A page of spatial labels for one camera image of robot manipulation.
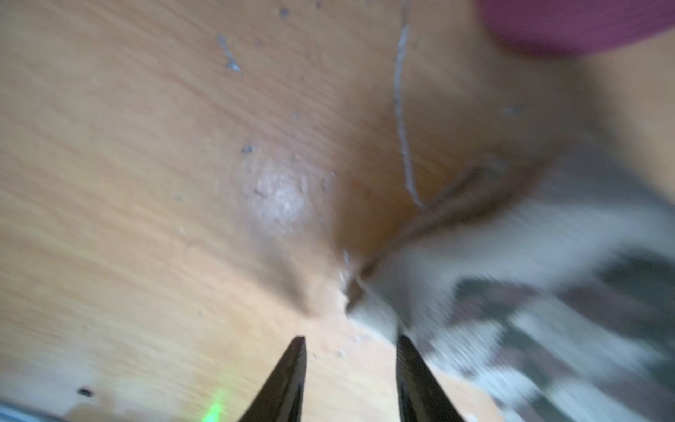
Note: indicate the purple striped sock left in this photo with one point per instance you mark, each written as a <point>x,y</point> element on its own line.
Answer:
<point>564,28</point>

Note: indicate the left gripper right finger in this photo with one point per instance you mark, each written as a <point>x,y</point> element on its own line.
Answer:
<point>420,397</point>

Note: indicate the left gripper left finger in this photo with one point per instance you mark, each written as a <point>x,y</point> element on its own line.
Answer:
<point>280,398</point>

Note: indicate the argyle sock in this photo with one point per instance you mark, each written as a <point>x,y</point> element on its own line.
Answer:
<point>549,287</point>

